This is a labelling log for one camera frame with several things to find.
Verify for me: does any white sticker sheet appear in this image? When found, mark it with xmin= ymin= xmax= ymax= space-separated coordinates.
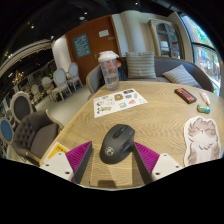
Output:
xmin=92 ymin=87 xmax=149 ymax=119

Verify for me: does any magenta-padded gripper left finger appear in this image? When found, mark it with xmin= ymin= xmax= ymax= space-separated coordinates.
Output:
xmin=41 ymin=140 xmax=94 ymax=185

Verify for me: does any white tube with orange cap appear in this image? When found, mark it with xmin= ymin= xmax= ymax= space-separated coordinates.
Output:
xmin=199 ymin=89 xmax=212 ymax=106

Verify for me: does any glass-door cabinet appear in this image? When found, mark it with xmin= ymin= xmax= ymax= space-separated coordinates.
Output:
xmin=148 ymin=18 xmax=183 ymax=60

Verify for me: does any white paper sign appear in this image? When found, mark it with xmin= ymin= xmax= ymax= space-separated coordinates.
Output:
xmin=98 ymin=29 xmax=110 ymax=38

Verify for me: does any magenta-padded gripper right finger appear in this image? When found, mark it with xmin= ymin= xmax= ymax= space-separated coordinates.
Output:
xmin=132 ymin=141 xmax=184 ymax=185

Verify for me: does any dark backpack with orange top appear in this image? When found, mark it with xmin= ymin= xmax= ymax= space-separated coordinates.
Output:
xmin=115 ymin=58 xmax=128 ymax=82

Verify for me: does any clear bottle with white lid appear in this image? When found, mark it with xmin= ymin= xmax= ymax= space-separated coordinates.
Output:
xmin=97 ymin=50 xmax=121 ymax=92

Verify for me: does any white striped pillow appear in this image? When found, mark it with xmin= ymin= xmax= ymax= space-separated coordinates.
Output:
xmin=162 ymin=64 xmax=201 ymax=88

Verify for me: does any blue oval-back chair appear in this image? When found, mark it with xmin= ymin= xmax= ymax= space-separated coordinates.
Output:
xmin=0 ymin=116 xmax=16 ymax=148

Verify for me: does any grey striped square pillow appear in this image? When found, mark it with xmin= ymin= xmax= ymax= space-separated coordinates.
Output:
xmin=125 ymin=50 xmax=158 ymax=80

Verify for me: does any brown wooden door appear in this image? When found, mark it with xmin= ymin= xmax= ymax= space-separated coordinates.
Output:
xmin=64 ymin=14 xmax=122 ymax=84

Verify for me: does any small green pack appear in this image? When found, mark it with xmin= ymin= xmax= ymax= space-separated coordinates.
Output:
xmin=196 ymin=104 xmax=212 ymax=115

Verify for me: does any group of white chairs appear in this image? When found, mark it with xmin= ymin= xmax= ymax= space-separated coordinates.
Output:
xmin=29 ymin=62 xmax=84 ymax=101

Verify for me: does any yellow square label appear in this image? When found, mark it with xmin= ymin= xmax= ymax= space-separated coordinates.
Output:
xmin=44 ymin=141 xmax=71 ymax=163

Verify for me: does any blue poster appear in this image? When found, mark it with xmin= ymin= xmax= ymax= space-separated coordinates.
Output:
xmin=72 ymin=33 xmax=92 ymax=59

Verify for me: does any gold chandelier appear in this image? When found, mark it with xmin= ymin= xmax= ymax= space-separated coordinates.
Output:
xmin=11 ymin=69 xmax=25 ymax=86

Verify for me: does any grey curved sofa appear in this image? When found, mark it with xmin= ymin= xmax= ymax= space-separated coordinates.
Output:
xmin=85 ymin=56 xmax=215 ymax=101

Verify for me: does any oval-back grey chair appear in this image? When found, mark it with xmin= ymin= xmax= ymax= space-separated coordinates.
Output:
xmin=9 ymin=90 xmax=36 ymax=124

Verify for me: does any black and red box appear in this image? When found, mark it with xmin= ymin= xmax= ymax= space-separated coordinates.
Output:
xmin=173 ymin=87 xmax=198 ymax=105

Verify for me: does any black computer mouse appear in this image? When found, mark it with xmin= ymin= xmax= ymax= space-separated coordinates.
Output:
xmin=99 ymin=123 xmax=136 ymax=165

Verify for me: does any grey tufted armchair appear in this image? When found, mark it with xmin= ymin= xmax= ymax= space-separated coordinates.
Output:
xmin=12 ymin=109 xmax=65 ymax=167

